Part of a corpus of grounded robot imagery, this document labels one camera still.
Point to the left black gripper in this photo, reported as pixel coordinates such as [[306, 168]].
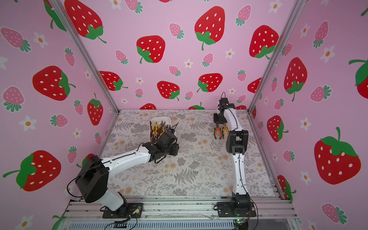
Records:
[[176, 148]]

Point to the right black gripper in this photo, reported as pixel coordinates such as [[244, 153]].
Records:
[[220, 122]]

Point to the yellow black combination pliers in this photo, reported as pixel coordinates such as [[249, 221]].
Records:
[[225, 131]]

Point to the orange black Greener pliers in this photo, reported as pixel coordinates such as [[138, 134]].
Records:
[[217, 133]]

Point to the white plastic storage box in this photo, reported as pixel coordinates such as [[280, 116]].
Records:
[[158, 126]]

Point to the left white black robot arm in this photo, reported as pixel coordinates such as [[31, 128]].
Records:
[[92, 181]]

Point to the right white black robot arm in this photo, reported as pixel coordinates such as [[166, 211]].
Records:
[[236, 146]]

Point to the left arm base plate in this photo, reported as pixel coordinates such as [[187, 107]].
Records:
[[127, 210]]

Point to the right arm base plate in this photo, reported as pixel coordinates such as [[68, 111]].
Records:
[[232, 210]]

